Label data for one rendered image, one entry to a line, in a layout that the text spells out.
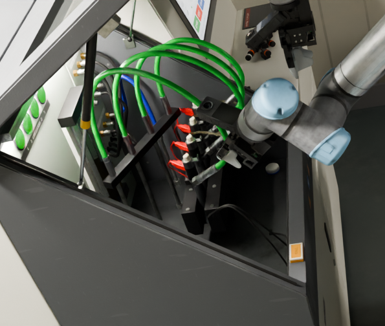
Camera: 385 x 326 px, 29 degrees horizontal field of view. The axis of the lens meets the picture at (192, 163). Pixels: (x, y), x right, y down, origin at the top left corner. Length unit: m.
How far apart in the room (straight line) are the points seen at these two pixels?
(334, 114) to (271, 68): 0.98
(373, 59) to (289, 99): 0.17
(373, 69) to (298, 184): 0.60
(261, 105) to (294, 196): 0.59
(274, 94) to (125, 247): 0.48
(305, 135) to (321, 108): 0.07
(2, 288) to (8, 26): 0.63
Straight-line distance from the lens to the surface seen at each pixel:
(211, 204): 1.89
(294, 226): 1.81
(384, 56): 1.37
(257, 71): 2.37
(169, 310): 1.71
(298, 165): 1.99
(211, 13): 2.48
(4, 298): 1.78
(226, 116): 1.51
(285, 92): 1.35
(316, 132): 1.36
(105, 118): 2.15
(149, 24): 2.06
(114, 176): 1.91
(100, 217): 1.53
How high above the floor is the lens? 2.15
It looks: 35 degrees down
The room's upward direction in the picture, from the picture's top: 20 degrees counter-clockwise
